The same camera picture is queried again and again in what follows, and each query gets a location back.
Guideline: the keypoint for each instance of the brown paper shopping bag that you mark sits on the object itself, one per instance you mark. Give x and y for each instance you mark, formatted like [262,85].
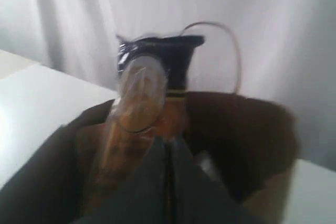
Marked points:
[241,143]

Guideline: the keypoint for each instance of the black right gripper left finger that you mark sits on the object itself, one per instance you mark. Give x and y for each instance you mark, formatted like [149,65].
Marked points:
[143,197]

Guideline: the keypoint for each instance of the white curtain backdrop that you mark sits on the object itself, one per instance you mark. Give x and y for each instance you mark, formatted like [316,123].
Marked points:
[288,47]

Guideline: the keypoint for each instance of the spaghetti packet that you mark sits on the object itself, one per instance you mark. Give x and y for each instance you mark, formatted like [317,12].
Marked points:
[152,77]

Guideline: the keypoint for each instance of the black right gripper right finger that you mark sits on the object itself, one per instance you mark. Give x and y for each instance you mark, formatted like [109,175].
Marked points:
[194,197]

